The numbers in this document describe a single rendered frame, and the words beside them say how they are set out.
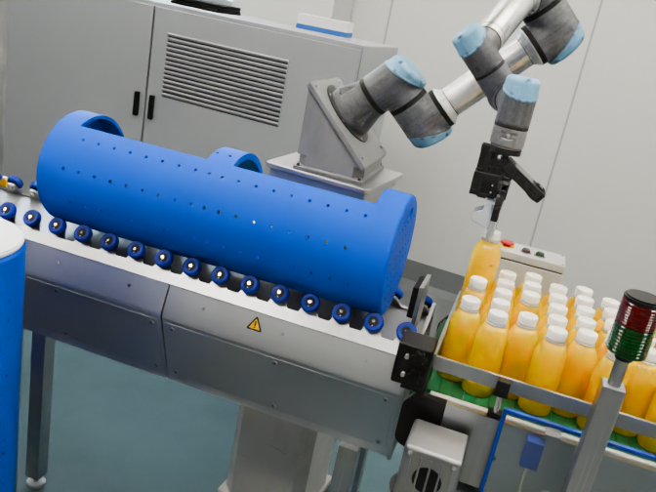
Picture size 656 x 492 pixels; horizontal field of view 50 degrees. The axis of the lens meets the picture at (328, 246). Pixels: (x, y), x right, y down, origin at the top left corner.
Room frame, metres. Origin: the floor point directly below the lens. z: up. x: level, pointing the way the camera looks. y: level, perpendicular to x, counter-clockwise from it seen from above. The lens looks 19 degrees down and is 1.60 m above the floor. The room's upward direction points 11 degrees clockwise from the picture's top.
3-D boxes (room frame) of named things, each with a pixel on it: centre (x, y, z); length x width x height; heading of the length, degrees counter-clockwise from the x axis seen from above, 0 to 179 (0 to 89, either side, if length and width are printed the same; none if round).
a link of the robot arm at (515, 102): (1.57, -0.34, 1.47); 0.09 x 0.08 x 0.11; 3
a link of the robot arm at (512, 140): (1.57, -0.34, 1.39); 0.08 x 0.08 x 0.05
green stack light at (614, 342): (1.06, -0.51, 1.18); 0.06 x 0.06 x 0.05
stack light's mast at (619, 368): (1.06, -0.51, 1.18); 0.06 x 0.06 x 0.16
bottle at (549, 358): (1.29, -0.48, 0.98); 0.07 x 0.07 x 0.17
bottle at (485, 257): (1.57, -0.36, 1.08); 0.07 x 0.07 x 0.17
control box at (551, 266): (1.73, -0.50, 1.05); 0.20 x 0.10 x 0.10; 75
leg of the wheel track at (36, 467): (1.83, 0.77, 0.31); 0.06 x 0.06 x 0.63; 75
